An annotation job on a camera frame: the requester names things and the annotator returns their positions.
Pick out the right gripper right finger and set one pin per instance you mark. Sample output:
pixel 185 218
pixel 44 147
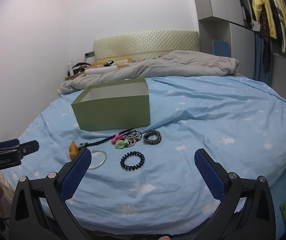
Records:
pixel 246 209

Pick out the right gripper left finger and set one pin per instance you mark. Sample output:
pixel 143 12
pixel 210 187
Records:
pixel 39 209

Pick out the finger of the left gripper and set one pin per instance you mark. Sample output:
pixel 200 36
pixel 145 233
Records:
pixel 27 148
pixel 9 143

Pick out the orange gourd pendant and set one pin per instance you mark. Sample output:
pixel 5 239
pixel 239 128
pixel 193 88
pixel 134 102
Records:
pixel 73 150

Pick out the silver bangle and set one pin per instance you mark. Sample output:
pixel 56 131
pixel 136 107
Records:
pixel 98 159

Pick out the pink hair clip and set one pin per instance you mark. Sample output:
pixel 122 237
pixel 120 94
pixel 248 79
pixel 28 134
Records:
pixel 116 138

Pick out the green hair clip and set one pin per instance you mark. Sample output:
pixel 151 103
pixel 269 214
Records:
pixel 120 144

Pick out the black gold patterned bangle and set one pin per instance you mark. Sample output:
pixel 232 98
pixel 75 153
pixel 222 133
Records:
pixel 152 137

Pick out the white bottle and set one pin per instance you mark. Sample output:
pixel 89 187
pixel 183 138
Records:
pixel 70 69

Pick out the light blue bed sheet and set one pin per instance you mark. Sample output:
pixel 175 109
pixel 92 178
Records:
pixel 241 123

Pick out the green cardboard box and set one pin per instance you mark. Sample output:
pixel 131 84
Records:
pixel 114 105

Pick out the blue curtain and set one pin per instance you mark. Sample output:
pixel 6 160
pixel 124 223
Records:
pixel 263 71

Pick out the cream quilted headboard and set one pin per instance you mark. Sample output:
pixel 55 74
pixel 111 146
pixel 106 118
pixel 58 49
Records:
pixel 144 44

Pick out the grey duvet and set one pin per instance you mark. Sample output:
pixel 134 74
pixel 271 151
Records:
pixel 177 63

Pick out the blue chair back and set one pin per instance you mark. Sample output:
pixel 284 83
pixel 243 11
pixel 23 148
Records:
pixel 221 48

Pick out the dark hanging clothes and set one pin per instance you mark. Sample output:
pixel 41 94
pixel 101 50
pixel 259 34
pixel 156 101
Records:
pixel 280 27

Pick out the grey white wardrobe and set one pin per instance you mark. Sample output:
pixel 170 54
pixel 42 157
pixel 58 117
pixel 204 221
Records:
pixel 223 20

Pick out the yellow garment on rack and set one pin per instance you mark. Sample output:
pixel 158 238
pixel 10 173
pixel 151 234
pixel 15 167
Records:
pixel 264 16

